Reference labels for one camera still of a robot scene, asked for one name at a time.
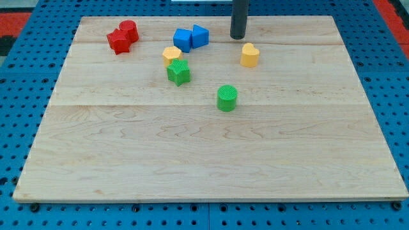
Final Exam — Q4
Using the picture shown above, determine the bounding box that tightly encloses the blue cube block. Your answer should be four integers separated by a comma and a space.
173, 28, 192, 53

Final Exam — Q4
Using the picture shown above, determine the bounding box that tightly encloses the green star block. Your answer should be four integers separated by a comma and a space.
166, 59, 190, 87

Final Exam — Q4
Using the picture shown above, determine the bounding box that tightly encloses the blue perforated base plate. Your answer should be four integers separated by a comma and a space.
1, 1, 408, 229

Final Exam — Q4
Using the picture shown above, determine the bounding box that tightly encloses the red cylinder block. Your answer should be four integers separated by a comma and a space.
119, 20, 139, 43

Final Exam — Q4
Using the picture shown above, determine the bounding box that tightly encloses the red star block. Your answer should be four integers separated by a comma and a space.
107, 29, 131, 55

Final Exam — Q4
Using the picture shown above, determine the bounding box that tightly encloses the light wooden board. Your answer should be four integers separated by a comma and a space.
13, 16, 408, 203

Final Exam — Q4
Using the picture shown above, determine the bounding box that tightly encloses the yellow heart block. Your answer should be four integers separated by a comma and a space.
240, 43, 260, 68

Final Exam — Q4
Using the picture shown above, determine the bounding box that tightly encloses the yellow hexagon block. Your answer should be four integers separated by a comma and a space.
162, 46, 183, 67

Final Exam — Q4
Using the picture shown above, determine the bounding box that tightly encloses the blue triangle block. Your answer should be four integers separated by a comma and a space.
192, 24, 210, 49

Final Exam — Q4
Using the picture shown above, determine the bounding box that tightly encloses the green cylinder block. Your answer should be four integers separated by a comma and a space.
217, 85, 238, 112

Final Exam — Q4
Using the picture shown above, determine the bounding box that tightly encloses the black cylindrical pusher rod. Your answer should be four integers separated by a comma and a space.
230, 0, 250, 40

